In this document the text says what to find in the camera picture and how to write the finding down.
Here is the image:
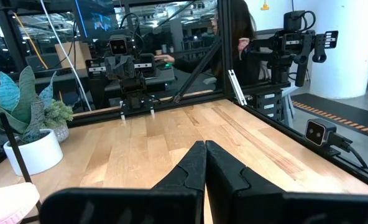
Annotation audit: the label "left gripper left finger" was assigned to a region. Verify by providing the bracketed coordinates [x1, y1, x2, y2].
[39, 140, 208, 224]

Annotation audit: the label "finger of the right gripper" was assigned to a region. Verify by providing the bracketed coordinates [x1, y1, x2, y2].
[119, 55, 136, 80]
[104, 55, 121, 80]

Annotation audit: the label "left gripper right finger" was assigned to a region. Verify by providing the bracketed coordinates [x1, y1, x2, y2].
[205, 139, 368, 224]

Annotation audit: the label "pink slide sandal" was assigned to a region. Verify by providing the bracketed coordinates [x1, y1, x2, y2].
[0, 182, 41, 224]

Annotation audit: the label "person's hand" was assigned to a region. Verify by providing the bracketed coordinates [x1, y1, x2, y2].
[154, 54, 177, 65]

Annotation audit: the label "cardboard box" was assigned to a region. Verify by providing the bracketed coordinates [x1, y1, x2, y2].
[54, 40, 92, 71]

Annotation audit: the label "monitor with blue screen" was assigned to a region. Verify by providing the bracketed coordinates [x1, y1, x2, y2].
[73, 0, 124, 43]

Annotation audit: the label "bushy green plant patterned pot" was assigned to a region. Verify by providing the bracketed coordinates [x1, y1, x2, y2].
[43, 98, 75, 144]

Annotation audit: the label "person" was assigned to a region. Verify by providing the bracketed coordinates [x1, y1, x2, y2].
[154, 0, 263, 87]

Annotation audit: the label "snake plant white pot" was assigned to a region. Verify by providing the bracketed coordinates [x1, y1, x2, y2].
[0, 65, 64, 177]

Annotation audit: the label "black floor mat orange stripes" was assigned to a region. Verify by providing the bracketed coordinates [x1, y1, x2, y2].
[291, 92, 368, 139]

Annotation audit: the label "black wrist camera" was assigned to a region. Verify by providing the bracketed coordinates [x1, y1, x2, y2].
[108, 33, 130, 58]

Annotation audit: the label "white cable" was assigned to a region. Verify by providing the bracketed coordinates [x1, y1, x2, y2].
[40, 0, 93, 112]

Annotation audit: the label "black aluminium table frame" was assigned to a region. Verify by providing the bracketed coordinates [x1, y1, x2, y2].
[0, 0, 368, 194]

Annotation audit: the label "yellow cable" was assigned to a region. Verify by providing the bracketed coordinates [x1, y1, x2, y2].
[12, 11, 49, 70]

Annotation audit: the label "silver metal bracket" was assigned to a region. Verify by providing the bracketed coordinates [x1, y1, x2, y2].
[228, 69, 248, 106]

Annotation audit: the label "black depth camera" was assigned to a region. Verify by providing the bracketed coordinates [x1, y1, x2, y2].
[304, 118, 339, 148]

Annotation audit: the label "black camera cable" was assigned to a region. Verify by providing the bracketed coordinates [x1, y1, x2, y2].
[329, 133, 368, 170]

